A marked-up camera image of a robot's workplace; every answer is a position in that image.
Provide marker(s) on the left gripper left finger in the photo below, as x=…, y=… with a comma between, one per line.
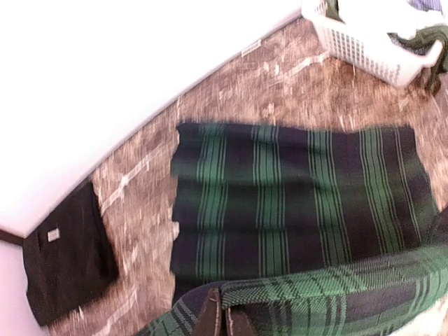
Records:
x=210, y=318

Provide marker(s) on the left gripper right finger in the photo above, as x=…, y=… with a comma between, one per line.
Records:
x=237, y=323

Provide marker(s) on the dark green plaid garment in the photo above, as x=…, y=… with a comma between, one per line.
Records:
x=310, y=232

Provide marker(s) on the black t-shirt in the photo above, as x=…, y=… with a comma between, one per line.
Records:
x=68, y=259

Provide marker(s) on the white laundry basket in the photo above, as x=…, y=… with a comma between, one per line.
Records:
x=388, y=61

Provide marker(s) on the dark green cloth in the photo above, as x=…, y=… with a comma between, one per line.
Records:
x=424, y=39

